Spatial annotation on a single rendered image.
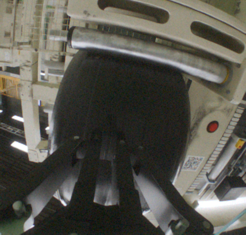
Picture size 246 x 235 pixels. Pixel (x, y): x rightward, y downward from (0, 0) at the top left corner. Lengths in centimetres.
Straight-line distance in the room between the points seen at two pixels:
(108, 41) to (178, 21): 13
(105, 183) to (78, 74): 20
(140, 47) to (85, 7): 12
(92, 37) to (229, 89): 30
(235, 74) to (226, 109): 18
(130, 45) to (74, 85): 12
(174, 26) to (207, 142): 40
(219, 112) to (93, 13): 43
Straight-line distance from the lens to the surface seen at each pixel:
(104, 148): 16
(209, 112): 48
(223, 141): 60
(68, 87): 28
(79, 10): 27
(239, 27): 35
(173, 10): 28
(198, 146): 54
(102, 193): 30
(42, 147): 113
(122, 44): 28
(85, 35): 29
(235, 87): 35
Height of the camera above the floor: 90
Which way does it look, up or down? 25 degrees up
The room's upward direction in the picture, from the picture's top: 167 degrees counter-clockwise
